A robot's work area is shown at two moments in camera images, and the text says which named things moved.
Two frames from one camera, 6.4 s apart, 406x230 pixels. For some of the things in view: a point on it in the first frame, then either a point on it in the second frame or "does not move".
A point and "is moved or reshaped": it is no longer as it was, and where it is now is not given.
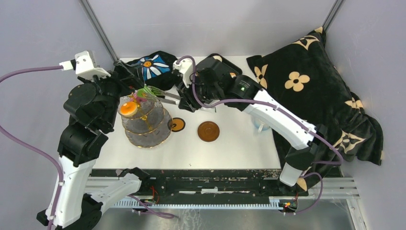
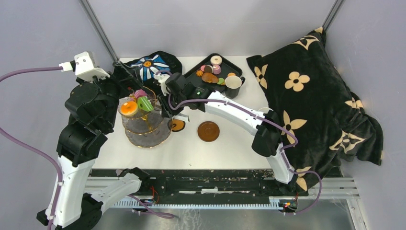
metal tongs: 161,97 is moved or reshaped
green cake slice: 150,90 → 144,104
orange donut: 128,108 does not move
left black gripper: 119,78 does not move
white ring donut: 218,58 does not move
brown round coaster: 208,131 does not move
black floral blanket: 301,77 does not move
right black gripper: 185,97 → 173,106
